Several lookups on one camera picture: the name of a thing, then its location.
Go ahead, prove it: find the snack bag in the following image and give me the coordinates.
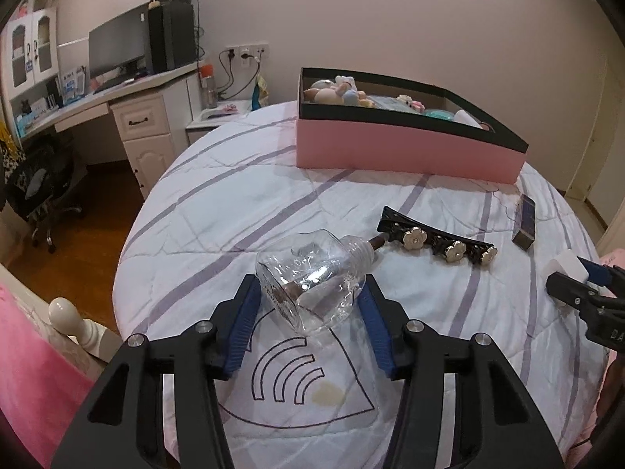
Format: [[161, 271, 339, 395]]
[[251, 75, 269, 108]]

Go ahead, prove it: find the orange cap bottle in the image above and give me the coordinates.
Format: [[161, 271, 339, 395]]
[[199, 64, 218, 108]]

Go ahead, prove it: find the black monitor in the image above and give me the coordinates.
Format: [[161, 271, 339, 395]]
[[88, 2, 152, 84]]

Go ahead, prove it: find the small navy box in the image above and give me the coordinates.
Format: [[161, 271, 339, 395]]
[[511, 194, 538, 251]]

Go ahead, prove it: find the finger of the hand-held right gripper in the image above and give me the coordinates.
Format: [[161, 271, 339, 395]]
[[579, 256, 625, 300], [546, 271, 604, 310]]

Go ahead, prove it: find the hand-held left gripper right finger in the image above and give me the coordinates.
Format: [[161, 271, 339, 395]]
[[358, 276, 562, 469]]

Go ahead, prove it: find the pink storage box black rim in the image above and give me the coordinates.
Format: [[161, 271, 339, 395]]
[[295, 67, 530, 185]]

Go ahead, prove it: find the cream bedpost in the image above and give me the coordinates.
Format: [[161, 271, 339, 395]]
[[0, 264, 123, 367]]

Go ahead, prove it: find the white cabinet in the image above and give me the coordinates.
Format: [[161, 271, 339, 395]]
[[0, 7, 62, 108]]

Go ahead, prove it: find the white desk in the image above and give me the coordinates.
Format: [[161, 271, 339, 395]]
[[10, 61, 206, 201]]

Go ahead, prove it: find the person's right forearm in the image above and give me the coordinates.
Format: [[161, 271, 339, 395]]
[[596, 352, 625, 455]]

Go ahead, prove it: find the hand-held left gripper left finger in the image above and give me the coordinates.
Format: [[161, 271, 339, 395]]
[[51, 276, 261, 469]]

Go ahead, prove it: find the black computer tower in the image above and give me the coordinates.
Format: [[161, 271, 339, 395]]
[[148, 1, 197, 73]]

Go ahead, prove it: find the black flower hair clip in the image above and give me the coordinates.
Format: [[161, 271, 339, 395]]
[[376, 205, 500, 267]]

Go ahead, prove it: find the white nightstand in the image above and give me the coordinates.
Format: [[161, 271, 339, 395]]
[[186, 99, 255, 147]]

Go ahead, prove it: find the white block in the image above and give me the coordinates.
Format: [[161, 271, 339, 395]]
[[544, 250, 591, 306]]

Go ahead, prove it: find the wall socket strip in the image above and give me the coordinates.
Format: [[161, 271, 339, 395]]
[[225, 43, 270, 59]]

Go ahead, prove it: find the black power cable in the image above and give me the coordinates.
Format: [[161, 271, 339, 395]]
[[217, 51, 259, 101]]

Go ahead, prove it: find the clear plastic bottle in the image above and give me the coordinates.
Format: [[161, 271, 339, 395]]
[[255, 229, 391, 338]]

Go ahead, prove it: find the pink bedding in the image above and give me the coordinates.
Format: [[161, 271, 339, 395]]
[[0, 281, 93, 469]]

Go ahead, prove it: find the doll with blue dress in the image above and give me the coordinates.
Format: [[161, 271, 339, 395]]
[[303, 75, 377, 108]]

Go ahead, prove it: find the black office chair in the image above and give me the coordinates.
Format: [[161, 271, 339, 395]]
[[0, 134, 89, 255]]

